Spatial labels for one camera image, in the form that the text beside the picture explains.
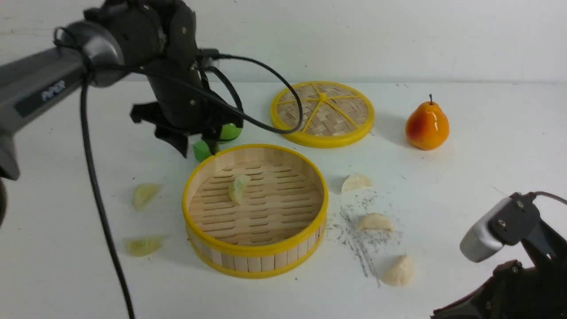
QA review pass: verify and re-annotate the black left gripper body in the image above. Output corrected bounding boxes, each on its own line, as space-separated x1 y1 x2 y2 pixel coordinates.
130 58 244 137

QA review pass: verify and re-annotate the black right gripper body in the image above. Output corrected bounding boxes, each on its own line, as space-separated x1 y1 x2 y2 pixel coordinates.
432 218 566 319

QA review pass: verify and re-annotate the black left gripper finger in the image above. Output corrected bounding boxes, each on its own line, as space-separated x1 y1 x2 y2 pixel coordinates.
154 126 190 158
202 128 221 156

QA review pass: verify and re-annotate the green dumpling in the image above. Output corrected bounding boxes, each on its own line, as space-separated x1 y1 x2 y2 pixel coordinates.
125 235 164 258
228 175 251 206
132 183 162 212

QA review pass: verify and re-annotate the white dumpling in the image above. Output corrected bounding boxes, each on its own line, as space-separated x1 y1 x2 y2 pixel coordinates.
357 213 395 232
342 174 373 194
381 255 415 287

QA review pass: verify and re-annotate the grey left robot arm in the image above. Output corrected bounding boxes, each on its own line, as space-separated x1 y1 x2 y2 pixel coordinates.
0 0 243 180

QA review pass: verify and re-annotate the woven bamboo steamer lid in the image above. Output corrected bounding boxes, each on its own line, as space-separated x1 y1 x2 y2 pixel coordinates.
270 81 375 148

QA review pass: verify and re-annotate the bamboo steamer tray yellow rim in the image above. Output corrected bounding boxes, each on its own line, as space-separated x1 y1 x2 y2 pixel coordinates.
182 144 329 279

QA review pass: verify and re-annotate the green foam cube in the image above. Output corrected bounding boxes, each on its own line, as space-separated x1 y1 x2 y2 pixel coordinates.
192 140 220 162

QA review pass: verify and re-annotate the green toy watermelon ball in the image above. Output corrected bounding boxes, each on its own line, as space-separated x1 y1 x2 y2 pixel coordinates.
219 123 242 144

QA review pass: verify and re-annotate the orange toy pear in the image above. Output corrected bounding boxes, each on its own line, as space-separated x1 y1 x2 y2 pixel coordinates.
405 93 450 151

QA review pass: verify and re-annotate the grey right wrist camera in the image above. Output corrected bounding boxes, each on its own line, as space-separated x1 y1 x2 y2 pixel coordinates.
459 192 540 263

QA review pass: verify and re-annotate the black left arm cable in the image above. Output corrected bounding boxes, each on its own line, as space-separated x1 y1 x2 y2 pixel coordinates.
53 27 304 319

